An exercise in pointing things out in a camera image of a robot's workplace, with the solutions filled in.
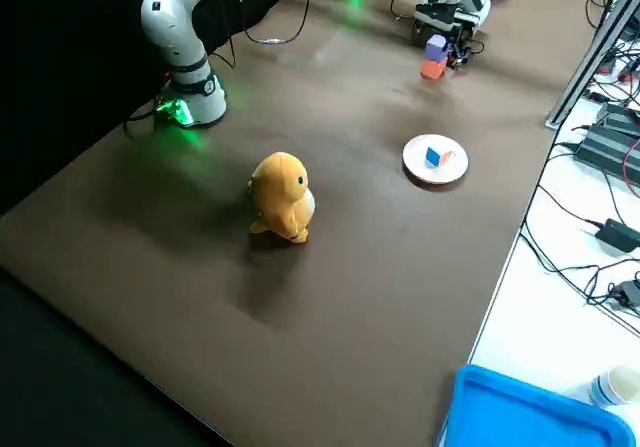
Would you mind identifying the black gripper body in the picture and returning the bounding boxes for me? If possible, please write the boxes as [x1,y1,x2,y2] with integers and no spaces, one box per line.
[412,14,476,51]

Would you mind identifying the orange foam block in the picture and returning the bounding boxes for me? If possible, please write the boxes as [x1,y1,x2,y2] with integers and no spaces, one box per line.
[420,58,448,81]

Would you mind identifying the pink plate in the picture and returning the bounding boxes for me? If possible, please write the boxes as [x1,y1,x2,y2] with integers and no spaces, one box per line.
[402,134,470,186]

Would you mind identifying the black docking box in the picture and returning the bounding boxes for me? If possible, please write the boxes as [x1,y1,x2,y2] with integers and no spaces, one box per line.
[573,102,640,168]

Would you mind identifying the yellow plush toy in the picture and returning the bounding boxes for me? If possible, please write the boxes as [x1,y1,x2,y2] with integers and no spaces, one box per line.
[248,151,317,244]

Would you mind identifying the black power adapter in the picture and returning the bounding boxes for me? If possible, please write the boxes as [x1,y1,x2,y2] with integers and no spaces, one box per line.
[594,218,640,254]
[610,277,640,309]

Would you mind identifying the blue plastic tray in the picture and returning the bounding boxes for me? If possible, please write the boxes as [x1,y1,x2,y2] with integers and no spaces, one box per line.
[437,364,640,447]

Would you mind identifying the white paper cup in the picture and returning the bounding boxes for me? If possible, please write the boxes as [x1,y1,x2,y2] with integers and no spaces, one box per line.
[587,365,640,409]

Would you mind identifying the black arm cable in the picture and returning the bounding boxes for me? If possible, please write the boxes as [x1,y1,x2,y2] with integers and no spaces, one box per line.
[207,0,314,68]
[388,0,487,58]

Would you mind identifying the aluminium camera post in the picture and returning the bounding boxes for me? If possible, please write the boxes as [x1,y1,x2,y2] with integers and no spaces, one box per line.
[544,0,640,129]

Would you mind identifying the black base cable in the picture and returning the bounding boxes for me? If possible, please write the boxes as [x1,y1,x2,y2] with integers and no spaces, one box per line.
[123,97,171,141]

